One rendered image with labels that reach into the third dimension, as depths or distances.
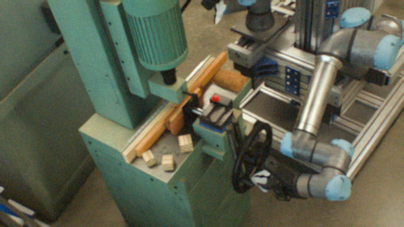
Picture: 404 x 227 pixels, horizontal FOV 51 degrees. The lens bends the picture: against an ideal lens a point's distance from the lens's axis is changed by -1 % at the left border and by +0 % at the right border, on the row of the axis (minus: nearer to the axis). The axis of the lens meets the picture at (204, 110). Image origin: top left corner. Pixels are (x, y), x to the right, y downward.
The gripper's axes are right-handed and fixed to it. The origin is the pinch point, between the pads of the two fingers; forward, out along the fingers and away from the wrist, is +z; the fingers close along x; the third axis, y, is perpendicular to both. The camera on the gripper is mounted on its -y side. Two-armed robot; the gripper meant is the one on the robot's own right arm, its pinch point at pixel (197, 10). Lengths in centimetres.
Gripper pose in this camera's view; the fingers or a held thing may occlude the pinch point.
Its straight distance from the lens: 148.0
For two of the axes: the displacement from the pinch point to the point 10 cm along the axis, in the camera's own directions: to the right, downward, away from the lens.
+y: 4.2, -3.3, -8.5
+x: 7.3, 6.8, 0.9
